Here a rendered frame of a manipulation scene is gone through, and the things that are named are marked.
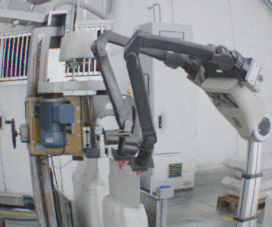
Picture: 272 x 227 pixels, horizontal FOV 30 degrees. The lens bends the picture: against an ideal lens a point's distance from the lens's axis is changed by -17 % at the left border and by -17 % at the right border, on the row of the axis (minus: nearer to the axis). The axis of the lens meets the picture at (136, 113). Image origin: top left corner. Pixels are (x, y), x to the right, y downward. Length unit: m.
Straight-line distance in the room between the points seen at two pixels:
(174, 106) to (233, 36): 1.74
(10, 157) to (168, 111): 2.21
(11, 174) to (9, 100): 0.82
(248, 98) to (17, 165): 3.70
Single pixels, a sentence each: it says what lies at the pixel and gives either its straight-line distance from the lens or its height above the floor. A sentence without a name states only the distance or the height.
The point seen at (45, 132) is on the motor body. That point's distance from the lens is 2.84.
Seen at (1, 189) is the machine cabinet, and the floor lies 0.25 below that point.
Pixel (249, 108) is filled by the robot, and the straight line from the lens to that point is 2.50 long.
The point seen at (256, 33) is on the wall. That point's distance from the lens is 8.27.
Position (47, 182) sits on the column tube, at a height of 0.85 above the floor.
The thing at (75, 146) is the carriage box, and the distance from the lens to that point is 3.07.
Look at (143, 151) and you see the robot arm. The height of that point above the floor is 1.12.
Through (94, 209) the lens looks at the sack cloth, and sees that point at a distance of 3.42.
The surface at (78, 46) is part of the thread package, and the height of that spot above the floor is 1.59.
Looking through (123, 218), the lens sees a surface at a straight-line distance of 2.71.
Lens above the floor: 1.40
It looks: 3 degrees down
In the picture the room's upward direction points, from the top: straight up
